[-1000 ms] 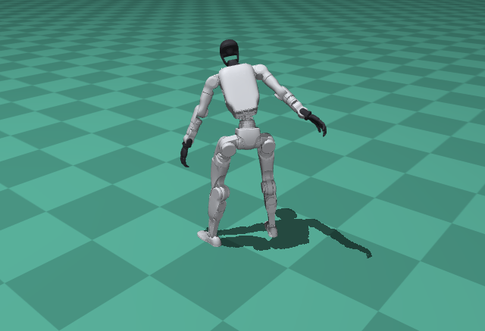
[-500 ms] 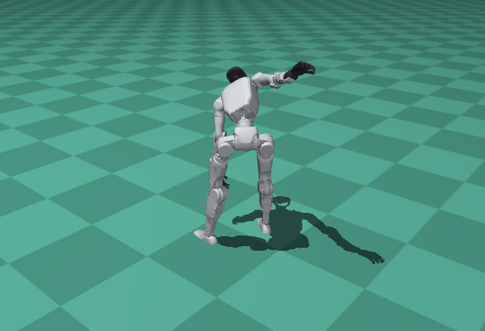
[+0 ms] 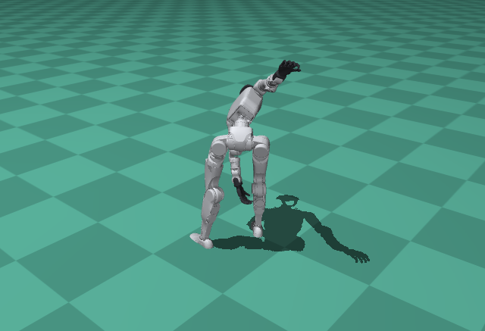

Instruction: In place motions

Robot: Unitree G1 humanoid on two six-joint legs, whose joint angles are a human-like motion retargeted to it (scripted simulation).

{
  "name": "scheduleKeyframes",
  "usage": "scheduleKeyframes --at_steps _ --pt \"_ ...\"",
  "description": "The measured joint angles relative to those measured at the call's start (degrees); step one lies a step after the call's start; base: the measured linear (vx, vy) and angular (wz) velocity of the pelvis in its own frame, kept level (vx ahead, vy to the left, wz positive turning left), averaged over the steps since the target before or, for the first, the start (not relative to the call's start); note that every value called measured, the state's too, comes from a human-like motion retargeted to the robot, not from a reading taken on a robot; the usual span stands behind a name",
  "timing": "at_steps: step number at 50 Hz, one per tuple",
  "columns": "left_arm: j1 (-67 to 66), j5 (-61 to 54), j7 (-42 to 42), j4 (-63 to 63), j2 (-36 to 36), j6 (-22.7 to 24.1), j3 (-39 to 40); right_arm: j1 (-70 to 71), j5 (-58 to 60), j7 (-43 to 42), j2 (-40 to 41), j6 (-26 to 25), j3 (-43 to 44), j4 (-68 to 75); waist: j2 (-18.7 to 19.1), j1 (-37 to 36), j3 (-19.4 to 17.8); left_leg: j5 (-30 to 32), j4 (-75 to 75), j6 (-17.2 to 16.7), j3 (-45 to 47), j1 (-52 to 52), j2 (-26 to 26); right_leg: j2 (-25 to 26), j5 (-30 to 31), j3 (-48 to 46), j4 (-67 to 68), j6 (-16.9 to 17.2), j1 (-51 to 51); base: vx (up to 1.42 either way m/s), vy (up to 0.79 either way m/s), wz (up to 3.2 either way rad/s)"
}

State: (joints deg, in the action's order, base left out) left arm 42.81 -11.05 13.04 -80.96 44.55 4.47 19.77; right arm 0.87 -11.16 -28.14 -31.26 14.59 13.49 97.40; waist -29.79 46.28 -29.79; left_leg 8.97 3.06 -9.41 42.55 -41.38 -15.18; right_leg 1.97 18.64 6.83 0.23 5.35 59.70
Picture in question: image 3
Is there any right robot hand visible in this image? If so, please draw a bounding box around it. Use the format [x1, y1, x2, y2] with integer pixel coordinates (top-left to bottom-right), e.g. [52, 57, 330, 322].
[272, 60, 301, 80]

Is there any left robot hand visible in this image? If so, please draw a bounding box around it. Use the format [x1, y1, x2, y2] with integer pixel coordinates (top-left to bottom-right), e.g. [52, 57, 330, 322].
[233, 177, 253, 205]

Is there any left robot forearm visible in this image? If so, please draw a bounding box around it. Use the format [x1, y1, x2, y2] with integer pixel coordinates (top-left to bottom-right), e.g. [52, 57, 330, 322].
[229, 152, 242, 184]

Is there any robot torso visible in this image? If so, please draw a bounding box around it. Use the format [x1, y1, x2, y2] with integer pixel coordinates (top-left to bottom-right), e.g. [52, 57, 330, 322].
[227, 87, 263, 151]

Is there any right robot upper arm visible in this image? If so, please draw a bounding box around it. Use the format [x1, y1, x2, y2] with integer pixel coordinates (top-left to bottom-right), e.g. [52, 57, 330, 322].
[253, 79, 279, 95]

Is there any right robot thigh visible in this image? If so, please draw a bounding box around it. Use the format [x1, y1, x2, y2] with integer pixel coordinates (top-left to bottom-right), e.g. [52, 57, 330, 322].
[252, 136, 270, 198]

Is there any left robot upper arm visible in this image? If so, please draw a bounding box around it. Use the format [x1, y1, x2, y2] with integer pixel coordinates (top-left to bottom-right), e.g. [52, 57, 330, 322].
[227, 121, 242, 156]

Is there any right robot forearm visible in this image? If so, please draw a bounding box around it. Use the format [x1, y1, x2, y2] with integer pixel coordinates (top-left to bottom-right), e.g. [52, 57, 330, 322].
[266, 73, 283, 88]

